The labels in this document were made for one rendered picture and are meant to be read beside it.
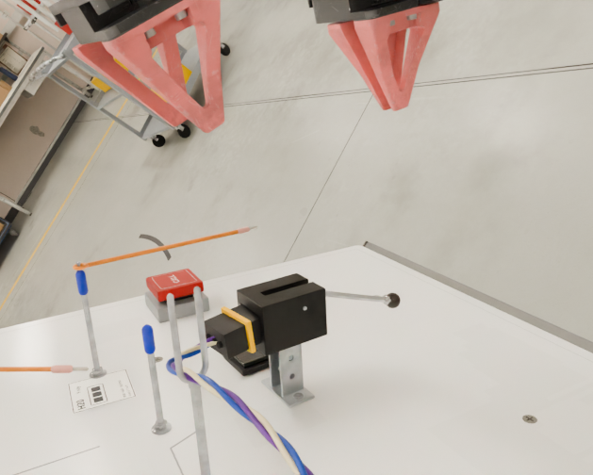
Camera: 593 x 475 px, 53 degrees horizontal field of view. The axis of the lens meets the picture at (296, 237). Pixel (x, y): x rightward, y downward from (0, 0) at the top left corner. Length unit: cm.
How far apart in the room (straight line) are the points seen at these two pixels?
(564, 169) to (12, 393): 162
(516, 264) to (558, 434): 135
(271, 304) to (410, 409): 14
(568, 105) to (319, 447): 173
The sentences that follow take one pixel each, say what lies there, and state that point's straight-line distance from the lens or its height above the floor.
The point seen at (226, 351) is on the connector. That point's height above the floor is 115.
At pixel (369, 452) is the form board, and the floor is 105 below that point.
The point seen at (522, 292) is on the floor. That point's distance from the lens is 174.
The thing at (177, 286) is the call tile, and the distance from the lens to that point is 63.
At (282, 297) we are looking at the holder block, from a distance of 44.
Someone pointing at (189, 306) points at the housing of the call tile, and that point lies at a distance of 64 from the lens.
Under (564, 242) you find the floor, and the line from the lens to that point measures 176.
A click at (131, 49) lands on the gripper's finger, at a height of 132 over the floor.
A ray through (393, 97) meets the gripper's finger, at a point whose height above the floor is 113.
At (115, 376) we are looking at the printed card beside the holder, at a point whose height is 115.
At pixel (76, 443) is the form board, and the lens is 48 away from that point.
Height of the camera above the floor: 137
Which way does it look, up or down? 32 degrees down
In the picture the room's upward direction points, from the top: 57 degrees counter-clockwise
